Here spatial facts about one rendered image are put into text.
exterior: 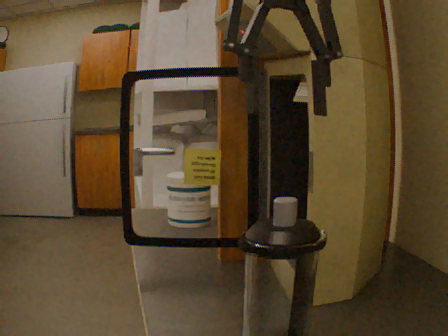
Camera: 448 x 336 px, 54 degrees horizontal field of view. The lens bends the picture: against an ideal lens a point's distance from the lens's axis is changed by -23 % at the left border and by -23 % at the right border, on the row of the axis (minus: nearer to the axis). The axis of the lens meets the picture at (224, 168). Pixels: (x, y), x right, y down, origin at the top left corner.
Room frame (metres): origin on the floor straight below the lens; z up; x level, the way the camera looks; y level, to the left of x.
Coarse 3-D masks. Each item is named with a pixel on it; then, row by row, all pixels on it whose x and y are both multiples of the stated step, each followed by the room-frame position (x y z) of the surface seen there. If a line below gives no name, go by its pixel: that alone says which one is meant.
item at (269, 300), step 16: (240, 240) 0.61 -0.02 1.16; (320, 240) 0.59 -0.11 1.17; (256, 256) 0.59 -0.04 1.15; (272, 256) 0.58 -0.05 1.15; (288, 256) 0.57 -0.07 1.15; (304, 256) 0.58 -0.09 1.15; (256, 272) 0.60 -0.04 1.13; (272, 272) 0.58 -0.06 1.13; (288, 272) 0.58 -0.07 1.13; (304, 272) 0.59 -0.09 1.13; (256, 288) 0.59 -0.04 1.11; (272, 288) 0.58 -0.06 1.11; (288, 288) 0.58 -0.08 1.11; (304, 288) 0.59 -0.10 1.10; (256, 304) 0.59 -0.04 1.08; (272, 304) 0.58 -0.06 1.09; (288, 304) 0.58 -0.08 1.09; (304, 304) 0.59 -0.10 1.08; (256, 320) 0.59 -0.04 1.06; (272, 320) 0.58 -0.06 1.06; (288, 320) 0.58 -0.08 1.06; (304, 320) 0.59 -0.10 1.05
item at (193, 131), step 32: (160, 96) 1.19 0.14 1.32; (192, 96) 1.19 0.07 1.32; (224, 96) 1.19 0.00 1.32; (160, 128) 1.19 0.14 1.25; (192, 128) 1.19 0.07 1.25; (224, 128) 1.19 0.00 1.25; (160, 160) 1.19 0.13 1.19; (192, 160) 1.19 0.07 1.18; (224, 160) 1.19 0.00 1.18; (160, 192) 1.19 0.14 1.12; (192, 192) 1.19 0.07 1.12; (224, 192) 1.19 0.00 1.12; (160, 224) 1.19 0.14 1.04; (192, 224) 1.19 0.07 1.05; (224, 224) 1.19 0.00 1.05
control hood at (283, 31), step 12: (252, 0) 0.88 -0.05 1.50; (252, 12) 0.90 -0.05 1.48; (276, 12) 0.89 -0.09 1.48; (288, 12) 0.89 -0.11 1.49; (216, 24) 1.18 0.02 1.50; (264, 24) 0.91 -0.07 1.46; (276, 24) 0.89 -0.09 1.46; (288, 24) 0.89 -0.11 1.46; (264, 36) 0.98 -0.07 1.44; (276, 36) 0.92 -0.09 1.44; (288, 36) 0.89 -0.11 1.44; (300, 36) 0.90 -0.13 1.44; (276, 48) 0.98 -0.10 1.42; (288, 48) 0.92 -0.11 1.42; (300, 48) 0.89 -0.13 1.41
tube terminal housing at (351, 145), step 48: (336, 0) 0.91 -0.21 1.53; (384, 48) 1.08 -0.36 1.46; (336, 96) 0.91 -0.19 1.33; (384, 96) 1.04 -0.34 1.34; (336, 144) 0.91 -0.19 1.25; (384, 144) 1.03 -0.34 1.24; (336, 192) 0.91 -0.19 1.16; (384, 192) 1.05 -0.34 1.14; (336, 240) 0.91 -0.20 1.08; (336, 288) 0.91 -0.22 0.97
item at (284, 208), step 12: (276, 204) 0.62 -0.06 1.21; (288, 204) 0.61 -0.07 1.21; (276, 216) 0.62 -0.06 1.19; (288, 216) 0.61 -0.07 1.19; (252, 228) 0.62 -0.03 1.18; (264, 228) 0.61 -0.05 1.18; (276, 228) 0.61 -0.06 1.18; (288, 228) 0.60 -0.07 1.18; (300, 228) 0.60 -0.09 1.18; (312, 228) 0.61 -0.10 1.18; (252, 240) 0.60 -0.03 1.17; (264, 240) 0.59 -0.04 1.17; (276, 240) 0.59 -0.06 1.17; (288, 240) 0.58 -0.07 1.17; (300, 240) 0.59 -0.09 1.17; (312, 240) 0.59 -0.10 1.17
